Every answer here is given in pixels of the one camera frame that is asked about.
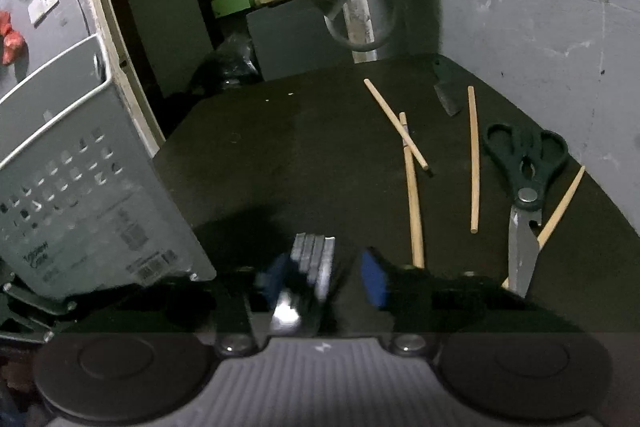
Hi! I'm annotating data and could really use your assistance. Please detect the silver fork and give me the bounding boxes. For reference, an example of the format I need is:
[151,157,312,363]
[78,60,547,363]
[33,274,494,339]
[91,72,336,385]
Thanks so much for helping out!
[269,233,335,337]

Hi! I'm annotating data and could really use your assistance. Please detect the white perforated utensil basket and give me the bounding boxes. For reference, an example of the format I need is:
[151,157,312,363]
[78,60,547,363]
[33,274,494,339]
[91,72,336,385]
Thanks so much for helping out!
[1,35,216,301]

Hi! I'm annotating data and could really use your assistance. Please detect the wooden chopstick patterned tip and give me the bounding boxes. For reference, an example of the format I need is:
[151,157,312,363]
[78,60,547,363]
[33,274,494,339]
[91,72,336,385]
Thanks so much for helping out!
[402,141,425,269]

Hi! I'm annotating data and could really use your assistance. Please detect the wooden chopstick under scissors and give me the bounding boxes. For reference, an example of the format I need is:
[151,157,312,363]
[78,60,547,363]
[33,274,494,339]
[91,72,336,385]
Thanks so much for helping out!
[502,166,586,297]

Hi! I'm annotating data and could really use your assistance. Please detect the wooden chopstick upright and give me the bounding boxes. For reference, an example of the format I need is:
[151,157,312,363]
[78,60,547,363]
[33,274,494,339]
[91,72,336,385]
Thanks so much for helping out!
[468,86,480,234]

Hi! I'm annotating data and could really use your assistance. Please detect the wooden chopstick far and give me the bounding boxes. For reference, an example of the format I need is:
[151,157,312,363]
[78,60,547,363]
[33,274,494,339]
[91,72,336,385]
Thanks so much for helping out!
[363,78,430,171]

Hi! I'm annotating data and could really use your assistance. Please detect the small dark knife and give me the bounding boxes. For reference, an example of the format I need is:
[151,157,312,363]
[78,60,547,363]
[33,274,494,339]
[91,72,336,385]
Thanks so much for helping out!
[432,57,463,117]

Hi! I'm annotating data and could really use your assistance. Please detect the grey cabinet box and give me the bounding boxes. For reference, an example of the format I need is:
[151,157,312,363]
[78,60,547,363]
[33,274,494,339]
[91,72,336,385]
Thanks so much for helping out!
[246,0,354,81]

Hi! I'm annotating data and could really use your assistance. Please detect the green box on shelf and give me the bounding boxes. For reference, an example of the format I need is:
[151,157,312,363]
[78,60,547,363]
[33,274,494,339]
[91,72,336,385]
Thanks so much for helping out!
[212,0,255,17]

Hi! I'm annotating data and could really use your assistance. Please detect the black handled scissors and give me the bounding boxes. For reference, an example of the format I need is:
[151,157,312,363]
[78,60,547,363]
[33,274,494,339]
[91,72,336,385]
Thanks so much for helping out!
[483,122,568,298]

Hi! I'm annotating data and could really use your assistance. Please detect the red bag on wall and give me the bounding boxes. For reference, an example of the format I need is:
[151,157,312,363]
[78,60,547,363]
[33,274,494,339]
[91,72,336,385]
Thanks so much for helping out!
[0,11,26,66]

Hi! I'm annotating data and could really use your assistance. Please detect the white wall switch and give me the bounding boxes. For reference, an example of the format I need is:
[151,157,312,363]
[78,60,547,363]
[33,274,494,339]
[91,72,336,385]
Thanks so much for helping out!
[28,0,58,27]

